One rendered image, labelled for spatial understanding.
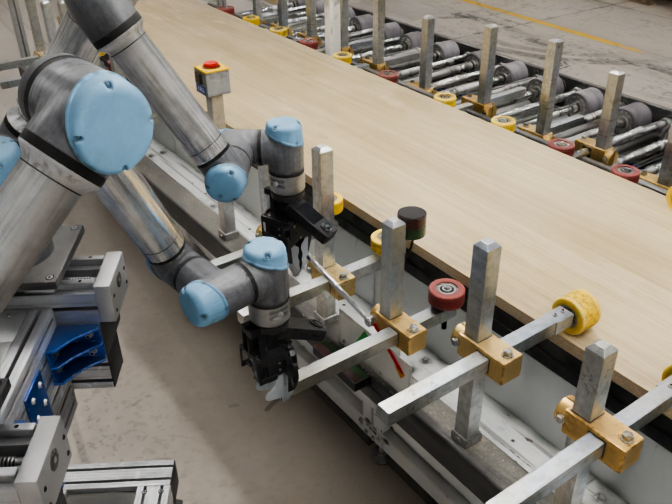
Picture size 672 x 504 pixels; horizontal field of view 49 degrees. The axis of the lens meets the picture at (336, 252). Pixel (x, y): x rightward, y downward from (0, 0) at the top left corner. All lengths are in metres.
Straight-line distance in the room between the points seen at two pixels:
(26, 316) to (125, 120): 0.74
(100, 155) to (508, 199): 1.31
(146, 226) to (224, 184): 0.22
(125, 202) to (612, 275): 1.08
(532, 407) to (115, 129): 1.12
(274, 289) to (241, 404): 1.45
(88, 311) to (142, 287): 1.75
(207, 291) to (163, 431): 1.48
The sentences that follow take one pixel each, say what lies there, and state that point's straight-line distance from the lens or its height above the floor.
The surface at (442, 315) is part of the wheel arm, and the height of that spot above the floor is 0.85.
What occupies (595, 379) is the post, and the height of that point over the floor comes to 1.06.
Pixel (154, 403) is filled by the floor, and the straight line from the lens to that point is 2.74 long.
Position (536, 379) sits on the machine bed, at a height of 0.75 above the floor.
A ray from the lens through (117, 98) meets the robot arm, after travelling 0.95.
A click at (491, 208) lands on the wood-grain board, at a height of 0.90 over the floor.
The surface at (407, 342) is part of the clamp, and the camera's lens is 1.55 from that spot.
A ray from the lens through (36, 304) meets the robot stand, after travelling 1.62.
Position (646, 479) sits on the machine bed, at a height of 0.70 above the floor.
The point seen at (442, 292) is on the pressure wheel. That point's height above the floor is 0.90.
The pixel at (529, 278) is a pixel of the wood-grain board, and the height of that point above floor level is 0.90.
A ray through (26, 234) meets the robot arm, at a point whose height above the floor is 1.38.
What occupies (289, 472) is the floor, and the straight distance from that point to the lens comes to 2.45.
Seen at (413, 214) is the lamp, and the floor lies 1.10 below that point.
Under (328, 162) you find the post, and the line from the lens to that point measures 1.63.
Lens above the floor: 1.83
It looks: 32 degrees down
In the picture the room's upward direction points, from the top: 1 degrees counter-clockwise
